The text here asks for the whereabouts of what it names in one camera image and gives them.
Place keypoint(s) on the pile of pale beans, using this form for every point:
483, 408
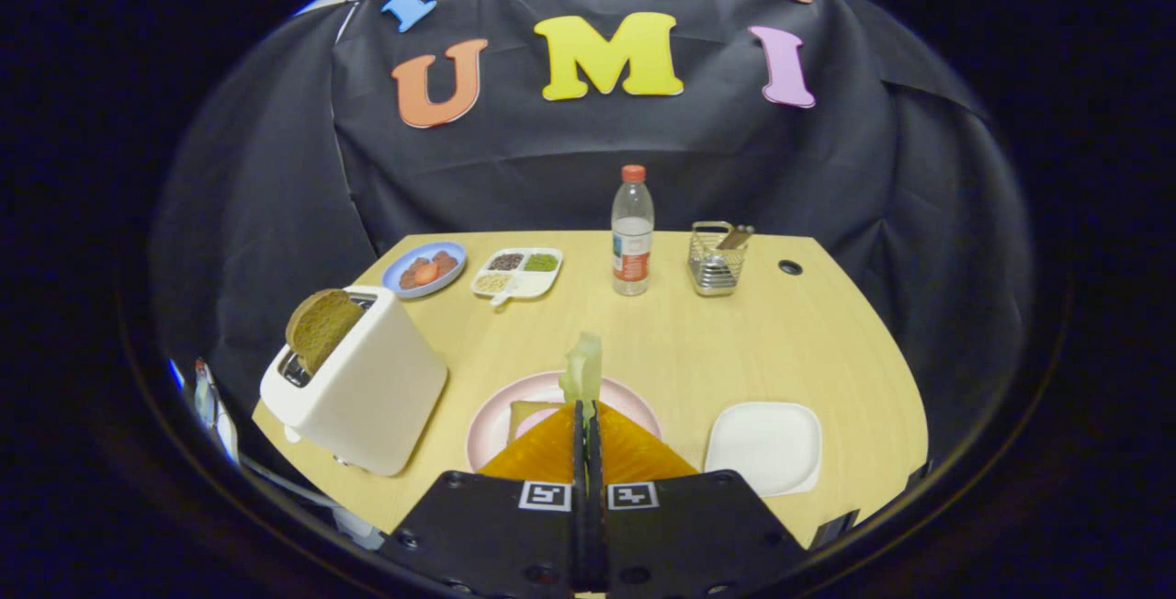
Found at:
493, 282

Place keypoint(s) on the red tomato slice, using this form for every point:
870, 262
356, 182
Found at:
425, 273

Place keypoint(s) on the white divided tray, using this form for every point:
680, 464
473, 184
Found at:
537, 284

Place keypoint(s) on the clear bottle with red cap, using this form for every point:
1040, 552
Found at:
632, 241

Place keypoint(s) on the pile of dark beans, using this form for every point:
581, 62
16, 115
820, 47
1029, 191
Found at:
505, 261

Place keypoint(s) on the white plastic object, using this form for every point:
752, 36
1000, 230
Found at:
216, 411

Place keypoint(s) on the pile of green beans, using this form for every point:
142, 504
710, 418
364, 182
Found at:
541, 262

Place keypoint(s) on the white toaster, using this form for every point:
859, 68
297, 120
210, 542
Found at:
377, 397

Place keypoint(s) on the brown meat patty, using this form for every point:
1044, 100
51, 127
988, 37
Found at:
408, 277
446, 261

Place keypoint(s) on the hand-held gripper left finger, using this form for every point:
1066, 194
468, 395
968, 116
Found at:
487, 535

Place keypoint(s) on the pink round plate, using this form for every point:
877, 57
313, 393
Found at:
537, 388

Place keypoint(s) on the white square plate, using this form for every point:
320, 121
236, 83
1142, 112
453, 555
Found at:
763, 447

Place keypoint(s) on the brown toasted bread slice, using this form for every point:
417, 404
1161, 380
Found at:
323, 328
524, 411

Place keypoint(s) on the blue plate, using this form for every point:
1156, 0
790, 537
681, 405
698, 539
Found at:
395, 264

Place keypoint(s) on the green lettuce leaf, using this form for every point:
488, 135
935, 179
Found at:
583, 369

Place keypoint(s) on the black backdrop cloth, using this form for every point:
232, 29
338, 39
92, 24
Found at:
276, 213

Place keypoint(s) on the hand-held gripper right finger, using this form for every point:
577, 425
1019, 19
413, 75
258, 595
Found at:
689, 535

